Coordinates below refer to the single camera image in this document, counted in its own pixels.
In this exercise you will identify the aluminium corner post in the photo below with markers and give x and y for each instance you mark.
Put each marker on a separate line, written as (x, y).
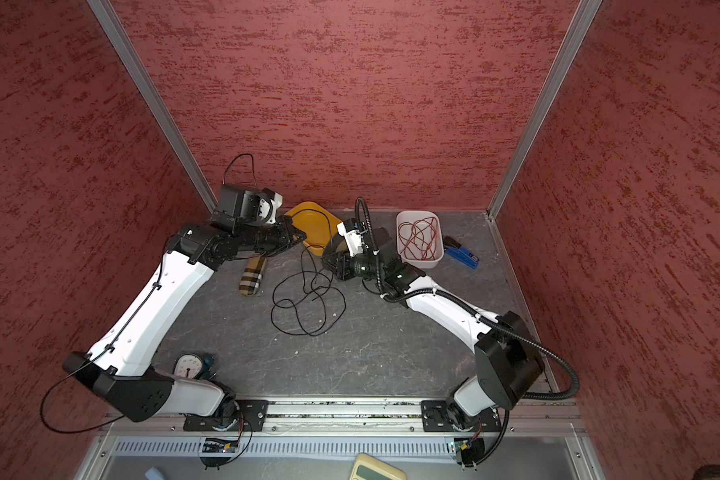
(113, 28)
(577, 30)

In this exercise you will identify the blue stapler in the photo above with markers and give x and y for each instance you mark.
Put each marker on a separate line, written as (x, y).
(456, 250)

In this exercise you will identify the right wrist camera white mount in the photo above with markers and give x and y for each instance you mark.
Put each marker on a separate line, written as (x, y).
(355, 235)

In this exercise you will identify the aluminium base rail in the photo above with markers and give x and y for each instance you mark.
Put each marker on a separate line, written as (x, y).
(342, 428)

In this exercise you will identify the yellow plastic tub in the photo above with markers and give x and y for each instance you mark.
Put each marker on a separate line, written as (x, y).
(317, 223)

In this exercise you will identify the grey perforated cable spool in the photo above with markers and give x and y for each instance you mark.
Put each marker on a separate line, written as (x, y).
(336, 252)

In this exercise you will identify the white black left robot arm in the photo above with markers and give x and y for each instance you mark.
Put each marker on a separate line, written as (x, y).
(118, 368)

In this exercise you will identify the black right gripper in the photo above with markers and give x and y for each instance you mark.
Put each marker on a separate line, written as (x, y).
(351, 276)

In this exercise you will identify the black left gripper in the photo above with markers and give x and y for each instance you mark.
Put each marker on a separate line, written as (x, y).
(286, 239)

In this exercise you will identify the beige device at bottom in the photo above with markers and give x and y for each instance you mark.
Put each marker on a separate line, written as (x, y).
(366, 467)

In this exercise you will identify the white plastic tray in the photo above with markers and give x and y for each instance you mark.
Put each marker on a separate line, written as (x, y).
(419, 238)

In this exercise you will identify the aluminium corner post left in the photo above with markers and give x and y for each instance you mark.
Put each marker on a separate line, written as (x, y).
(113, 28)

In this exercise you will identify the aluminium corner post right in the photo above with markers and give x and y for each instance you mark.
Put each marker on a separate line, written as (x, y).
(577, 30)

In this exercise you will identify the plaid fabric glasses case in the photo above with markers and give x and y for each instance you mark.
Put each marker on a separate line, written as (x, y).
(252, 276)

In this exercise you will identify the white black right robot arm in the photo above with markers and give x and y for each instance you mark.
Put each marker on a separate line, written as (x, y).
(507, 365)

